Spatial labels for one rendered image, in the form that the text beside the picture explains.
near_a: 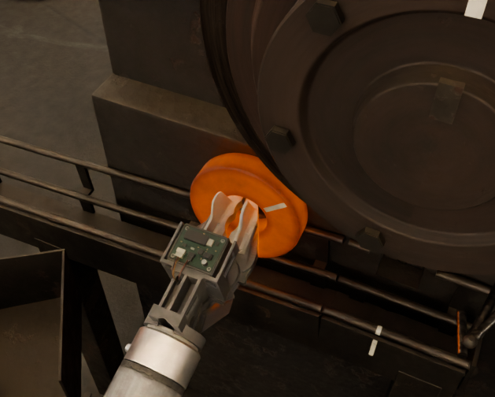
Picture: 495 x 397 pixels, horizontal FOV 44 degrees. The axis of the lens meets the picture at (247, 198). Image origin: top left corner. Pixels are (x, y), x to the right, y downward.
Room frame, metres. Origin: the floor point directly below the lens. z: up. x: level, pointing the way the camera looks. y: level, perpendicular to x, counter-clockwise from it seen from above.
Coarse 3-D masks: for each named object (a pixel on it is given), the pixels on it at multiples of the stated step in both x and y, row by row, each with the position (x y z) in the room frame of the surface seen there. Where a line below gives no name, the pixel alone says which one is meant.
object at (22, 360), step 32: (32, 256) 0.52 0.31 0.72; (64, 256) 0.52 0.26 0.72; (0, 288) 0.51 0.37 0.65; (32, 288) 0.51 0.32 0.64; (64, 288) 0.46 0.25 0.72; (0, 320) 0.48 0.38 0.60; (32, 320) 0.48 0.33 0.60; (64, 320) 0.42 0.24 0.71; (0, 352) 0.43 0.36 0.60; (32, 352) 0.43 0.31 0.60; (64, 352) 0.37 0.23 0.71; (0, 384) 0.38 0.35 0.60; (32, 384) 0.38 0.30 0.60; (64, 384) 0.33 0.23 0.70
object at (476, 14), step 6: (474, 0) 0.32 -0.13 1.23; (480, 0) 0.32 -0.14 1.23; (486, 0) 0.32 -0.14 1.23; (468, 6) 0.32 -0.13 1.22; (474, 6) 0.32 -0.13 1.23; (480, 6) 0.32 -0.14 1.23; (468, 12) 0.32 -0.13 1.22; (474, 12) 0.32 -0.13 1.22; (480, 12) 0.32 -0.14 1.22; (480, 18) 0.32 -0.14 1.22
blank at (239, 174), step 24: (216, 168) 0.52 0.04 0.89; (240, 168) 0.51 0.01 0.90; (264, 168) 0.52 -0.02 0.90; (192, 192) 0.53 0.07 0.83; (216, 192) 0.52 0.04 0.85; (240, 192) 0.51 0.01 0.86; (264, 192) 0.49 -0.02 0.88; (288, 192) 0.49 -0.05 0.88; (288, 216) 0.48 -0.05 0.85; (264, 240) 0.49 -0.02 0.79; (288, 240) 0.48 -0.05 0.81
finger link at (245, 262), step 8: (256, 232) 0.47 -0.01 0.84; (256, 240) 0.46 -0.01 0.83; (248, 248) 0.44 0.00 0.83; (256, 248) 0.44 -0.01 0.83; (240, 256) 0.43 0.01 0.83; (248, 256) 0.43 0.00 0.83; (256, 256) 0.43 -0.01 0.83; (240, 264) 0.42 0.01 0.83; (248, 264) 0.42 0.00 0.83; (240, 272) 0.42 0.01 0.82; (248, 272) 0.42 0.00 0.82; (240, 280) 0.41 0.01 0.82
